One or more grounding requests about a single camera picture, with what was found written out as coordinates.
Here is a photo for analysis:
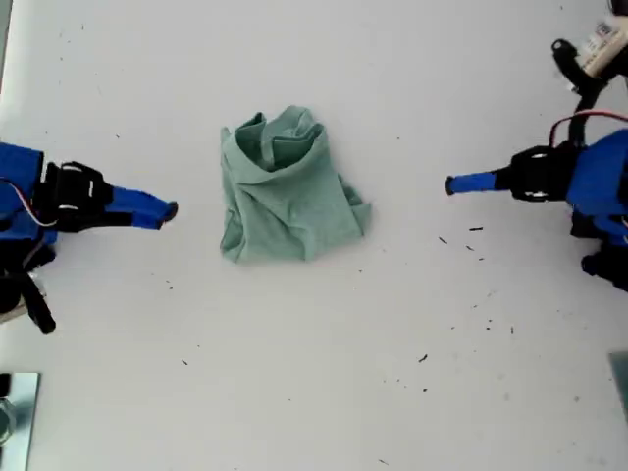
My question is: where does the beige handle with label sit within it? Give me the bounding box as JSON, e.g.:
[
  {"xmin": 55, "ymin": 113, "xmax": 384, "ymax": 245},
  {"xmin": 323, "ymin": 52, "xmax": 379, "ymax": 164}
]
[{"xmin": 581, "ymin": 22, "xmax": 628, "ymax": 79}]

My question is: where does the green t-shirt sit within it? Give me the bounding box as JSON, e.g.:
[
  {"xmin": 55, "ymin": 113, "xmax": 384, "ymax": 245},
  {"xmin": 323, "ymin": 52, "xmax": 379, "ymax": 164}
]
[{"xmin": 218, "ymin": 103, "xmax": 373, "ymax": 265}]

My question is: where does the black camera box on stalk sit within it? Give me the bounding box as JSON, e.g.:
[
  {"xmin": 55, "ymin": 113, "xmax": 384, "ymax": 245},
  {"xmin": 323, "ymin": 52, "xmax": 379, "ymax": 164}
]
[
  {"xmin": 550, "ymin": 37, "xmax": 612, "ymax": 148},
  {"xmin": 0, "ymin": 244, "xmax": 56, "ymax": 335}
]

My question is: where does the red and white wire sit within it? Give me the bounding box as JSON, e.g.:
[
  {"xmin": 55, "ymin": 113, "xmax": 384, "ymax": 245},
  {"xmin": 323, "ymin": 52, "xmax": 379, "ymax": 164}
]
[{"xmin": 14, "ymin": 182, "xmax": 63, "ymax": 228}]

